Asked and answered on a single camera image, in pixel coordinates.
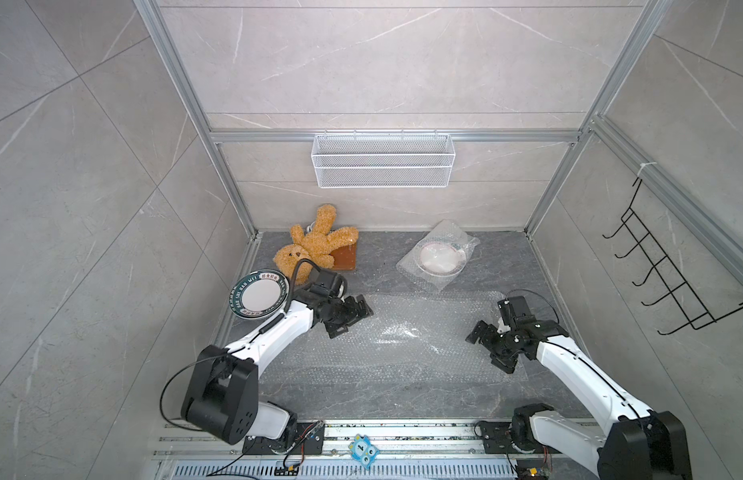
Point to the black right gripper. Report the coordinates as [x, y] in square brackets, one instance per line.
[504, 361]

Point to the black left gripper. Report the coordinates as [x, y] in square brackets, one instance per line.
[355, 314]

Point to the large bubble wrap sheet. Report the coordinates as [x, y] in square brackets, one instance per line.
[419, 338]

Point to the bubble plate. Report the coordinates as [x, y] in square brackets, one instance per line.
[437, 259]
[260, 294]

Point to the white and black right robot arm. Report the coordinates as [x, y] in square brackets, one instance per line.
[631, 440]

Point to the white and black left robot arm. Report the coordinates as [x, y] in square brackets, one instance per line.
[223, 395]

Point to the brown wooden block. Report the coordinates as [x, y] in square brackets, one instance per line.
[345, 258]

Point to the brown teddy bear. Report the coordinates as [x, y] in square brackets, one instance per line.
[316, 246]

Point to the blue cartoon toy figure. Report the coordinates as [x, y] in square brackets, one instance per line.
[363, 451]

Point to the white wire mesh basket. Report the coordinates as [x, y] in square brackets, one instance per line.
[385, 160]

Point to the black wire hook rack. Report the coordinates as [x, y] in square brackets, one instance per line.
[695, 314]

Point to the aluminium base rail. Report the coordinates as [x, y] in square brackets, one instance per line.
[408, 449]

